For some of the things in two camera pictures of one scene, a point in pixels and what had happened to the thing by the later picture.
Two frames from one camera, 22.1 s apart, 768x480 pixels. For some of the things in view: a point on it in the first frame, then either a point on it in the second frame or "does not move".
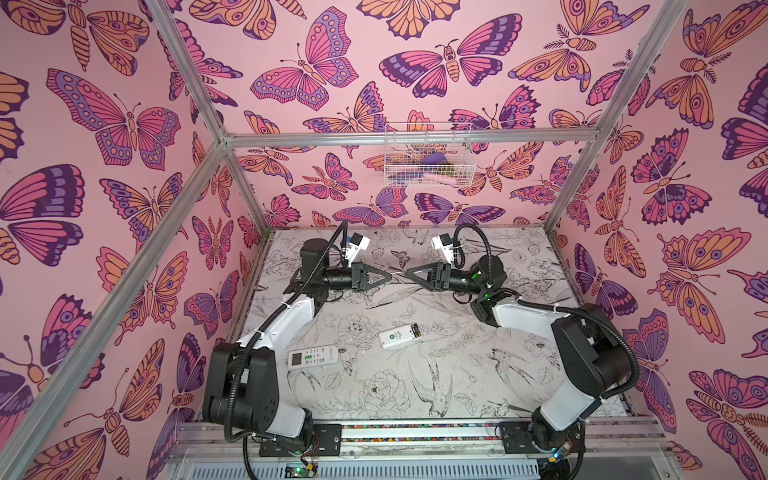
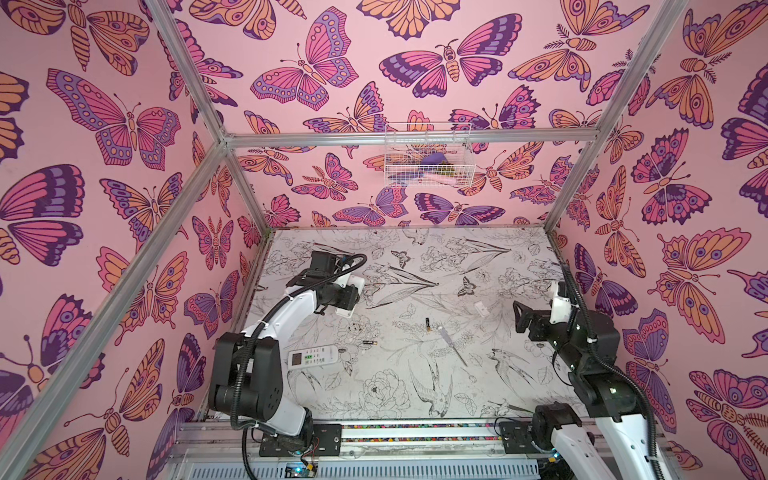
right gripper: x=430 y=278 to x=537 y=321
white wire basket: x=429 y=165 does not move
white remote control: x=397 y=336 to x=346 y=281
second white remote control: x=313 y=356 does not move
